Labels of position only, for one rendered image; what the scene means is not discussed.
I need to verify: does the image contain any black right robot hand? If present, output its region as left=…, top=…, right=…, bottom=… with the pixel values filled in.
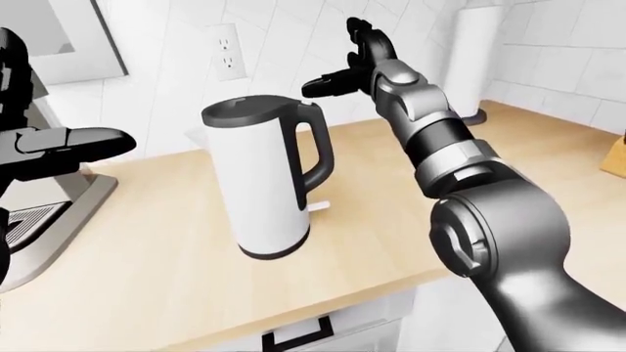
left=300, top=16, right=401, bottom=100

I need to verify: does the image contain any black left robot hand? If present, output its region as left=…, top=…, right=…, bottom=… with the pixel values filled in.
left=0, top=26, right=138, bottom=214

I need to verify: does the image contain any grey espresso machine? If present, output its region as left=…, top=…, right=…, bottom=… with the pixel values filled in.
left=0, top=95, right=119, bottom=293

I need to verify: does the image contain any white paper towel roll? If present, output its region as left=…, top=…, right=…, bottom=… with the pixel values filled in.
left=443, top=4, right=505, bottom=125

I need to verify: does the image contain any wooden knife block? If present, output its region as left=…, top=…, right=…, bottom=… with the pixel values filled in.
left=599, top=132, right=626, bottom=179

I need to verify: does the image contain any grey framed wall cabinet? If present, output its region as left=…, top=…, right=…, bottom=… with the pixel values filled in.
left=0, top=0, right=130, bottom=86

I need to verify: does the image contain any white wall power outlet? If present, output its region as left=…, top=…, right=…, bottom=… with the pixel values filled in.
left=204, top=22, right=248, bottom=82

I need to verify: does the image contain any white electric kettle black handle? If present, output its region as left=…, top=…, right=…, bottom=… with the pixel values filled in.
left=183, top=94, right=336, bottom=262

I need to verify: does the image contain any white drawer with black handle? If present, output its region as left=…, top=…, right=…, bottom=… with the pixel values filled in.
left=170, top=282, right=422, bottom=352

